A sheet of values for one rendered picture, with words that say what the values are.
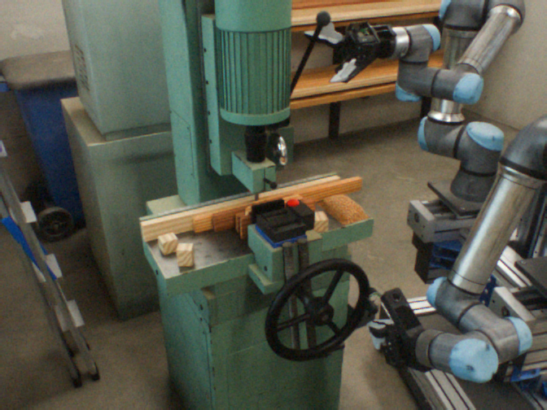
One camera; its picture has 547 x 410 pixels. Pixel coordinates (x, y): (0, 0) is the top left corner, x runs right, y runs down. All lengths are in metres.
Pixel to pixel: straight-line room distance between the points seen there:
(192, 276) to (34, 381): 1.26
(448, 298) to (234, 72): 0.68
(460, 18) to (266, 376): 1.21
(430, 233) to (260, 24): 0.94
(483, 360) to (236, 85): 0.78
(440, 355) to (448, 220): 0.81
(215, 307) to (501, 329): 0.67
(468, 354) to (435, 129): 0.94
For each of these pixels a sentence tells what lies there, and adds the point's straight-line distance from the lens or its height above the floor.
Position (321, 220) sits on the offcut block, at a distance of 1.38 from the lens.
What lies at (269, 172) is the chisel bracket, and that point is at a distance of 1.36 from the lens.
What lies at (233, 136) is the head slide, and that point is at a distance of 1.44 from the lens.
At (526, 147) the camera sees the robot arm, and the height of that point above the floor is 1.26.
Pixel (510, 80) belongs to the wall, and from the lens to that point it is 5.04.
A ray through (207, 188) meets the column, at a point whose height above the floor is 0.92.
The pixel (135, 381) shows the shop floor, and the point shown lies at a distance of 2.28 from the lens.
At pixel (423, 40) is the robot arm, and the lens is 1.43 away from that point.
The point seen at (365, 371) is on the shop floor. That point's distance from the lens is 2.28.
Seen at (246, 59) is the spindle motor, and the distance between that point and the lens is 1.22.
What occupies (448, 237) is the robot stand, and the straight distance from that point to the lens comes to 1.85.
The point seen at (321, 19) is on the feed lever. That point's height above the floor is 1.43.
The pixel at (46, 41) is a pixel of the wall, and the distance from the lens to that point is 3.47.
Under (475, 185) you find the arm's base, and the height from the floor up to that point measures 0.87.
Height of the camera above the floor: 1.64
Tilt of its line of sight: 29 degrees down
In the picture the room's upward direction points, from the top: straight up
